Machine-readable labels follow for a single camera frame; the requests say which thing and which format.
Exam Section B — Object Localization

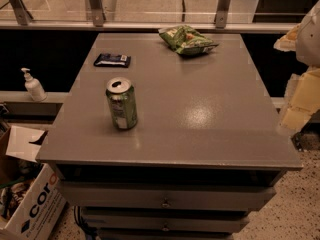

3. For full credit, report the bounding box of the white cardboard box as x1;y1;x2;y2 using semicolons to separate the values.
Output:
0;125;66;240

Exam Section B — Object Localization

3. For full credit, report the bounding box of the green jalapeno chip bag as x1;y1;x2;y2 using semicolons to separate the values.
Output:
158;25;218;56

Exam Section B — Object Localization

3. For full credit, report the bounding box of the grey drawer cabinet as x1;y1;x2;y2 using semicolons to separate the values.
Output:
38;33;301;240

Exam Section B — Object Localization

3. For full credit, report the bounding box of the top drawer knob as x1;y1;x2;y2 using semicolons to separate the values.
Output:
161;199;171;209

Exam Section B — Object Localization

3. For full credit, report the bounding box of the dark blue snack packet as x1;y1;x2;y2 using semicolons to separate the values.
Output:
94;53;131;68

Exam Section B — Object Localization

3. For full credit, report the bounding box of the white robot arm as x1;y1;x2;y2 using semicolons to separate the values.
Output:
274;1;320;133

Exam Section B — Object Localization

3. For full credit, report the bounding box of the drawer knob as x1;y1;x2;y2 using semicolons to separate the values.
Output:
161;224;170;232
161;199;171;209

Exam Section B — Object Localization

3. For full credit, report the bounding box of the metal railing post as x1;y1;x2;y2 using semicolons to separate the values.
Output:
215;0;231;29
8;0;33;26
89;0;105;27

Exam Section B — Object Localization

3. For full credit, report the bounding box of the metal railing post right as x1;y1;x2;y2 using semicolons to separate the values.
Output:
215;0;231;29

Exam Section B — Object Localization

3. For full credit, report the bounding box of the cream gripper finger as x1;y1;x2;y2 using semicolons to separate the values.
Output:
273;24;300;52
279;67;320;132

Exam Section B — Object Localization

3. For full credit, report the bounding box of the metal railing post middle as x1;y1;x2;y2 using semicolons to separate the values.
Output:
89;0;105;27

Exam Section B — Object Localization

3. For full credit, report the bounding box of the white pump dispenser bottle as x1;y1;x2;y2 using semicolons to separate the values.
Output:
21;68;47;102

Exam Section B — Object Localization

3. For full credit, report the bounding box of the green soda can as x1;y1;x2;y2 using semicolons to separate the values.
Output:
106;77;138;130

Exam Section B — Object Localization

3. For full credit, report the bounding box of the metal railing post left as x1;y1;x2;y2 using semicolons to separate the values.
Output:
8;0;33;26

